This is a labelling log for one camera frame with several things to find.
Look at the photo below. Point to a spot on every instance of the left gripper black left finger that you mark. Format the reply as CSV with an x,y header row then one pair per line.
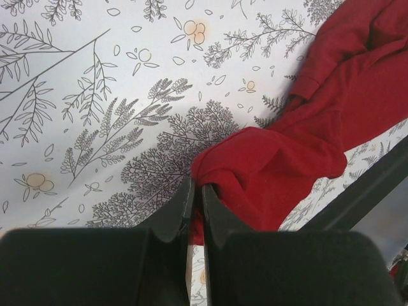
x,y
149,264

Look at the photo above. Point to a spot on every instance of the floral patterned table mat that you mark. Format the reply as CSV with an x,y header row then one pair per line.
x,y
106,104

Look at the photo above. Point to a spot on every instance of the red t shirt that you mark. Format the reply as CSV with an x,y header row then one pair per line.
x,y
351,88

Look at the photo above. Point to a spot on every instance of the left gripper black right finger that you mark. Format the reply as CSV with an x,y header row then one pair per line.
x,y
249,267

